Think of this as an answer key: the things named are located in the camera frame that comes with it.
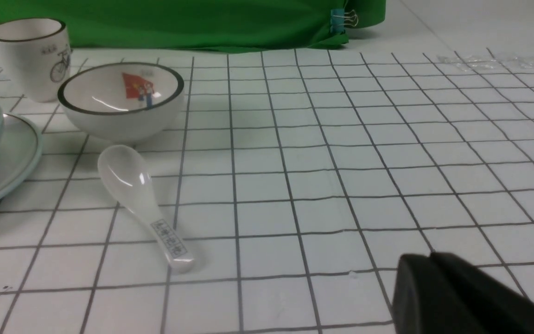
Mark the green backdrop cloth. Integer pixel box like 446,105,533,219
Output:
0,0,386,53

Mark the white spoon with label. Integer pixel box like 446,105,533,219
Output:
97,145,195,273

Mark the white cup black rim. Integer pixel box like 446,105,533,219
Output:
0,17,71,103

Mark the clear plastic bag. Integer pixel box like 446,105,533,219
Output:
437,53,534,71

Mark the blue binder clip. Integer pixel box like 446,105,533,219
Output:
329,8,359,34

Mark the white bowl black rim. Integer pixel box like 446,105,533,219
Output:
57,62,185,144

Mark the pale blue plate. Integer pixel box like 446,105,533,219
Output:
0,114,43,199

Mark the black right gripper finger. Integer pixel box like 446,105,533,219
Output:
392,252,534,334

